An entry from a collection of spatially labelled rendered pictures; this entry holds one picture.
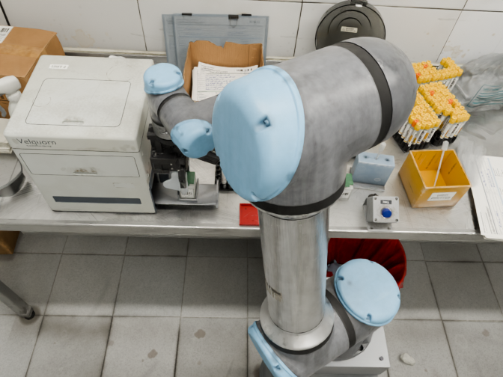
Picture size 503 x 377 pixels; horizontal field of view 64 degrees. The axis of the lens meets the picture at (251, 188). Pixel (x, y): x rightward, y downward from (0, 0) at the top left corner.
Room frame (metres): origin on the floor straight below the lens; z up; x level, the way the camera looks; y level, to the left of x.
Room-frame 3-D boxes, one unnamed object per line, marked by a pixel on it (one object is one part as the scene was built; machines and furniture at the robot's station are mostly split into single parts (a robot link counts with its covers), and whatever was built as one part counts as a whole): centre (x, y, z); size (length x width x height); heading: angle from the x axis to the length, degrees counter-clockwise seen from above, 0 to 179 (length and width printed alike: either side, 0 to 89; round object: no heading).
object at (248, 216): (0.58, -0.01, 0.88); 0.07 x 0.07 x 0.01; 4
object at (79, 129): (0.69, 0.39, 1.03); 0.31 x 0.27 x 0.30; 94
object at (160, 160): (0.61, 0.20, 1.10); 0.09 x 0.08 x 0.12; 94
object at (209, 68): (1.01, 0.11, 0.95); 0.29 x 0.25 x 0.15; 4
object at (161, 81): (0.61, 0.19, 1.26); 0.09 x 0.08 x 0.11; 35
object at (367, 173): (0.74, -0.34, 0.92); 0.10 x 0.07 x 0.10; 86
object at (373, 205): (0.63, -0.36, 0.92); 0.13 x 0.07 x 0.08; 4
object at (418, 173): (0.73, -0.51, 0.93); 0.13 x 0.13 x 0.10; 9
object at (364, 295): (0.27, -0.21, 1.12); 0.13 x 0.12 x 0.14; 125
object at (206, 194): (0.61, 0.19, 0.92); 0.21 x 0.07 x 0.05; 94
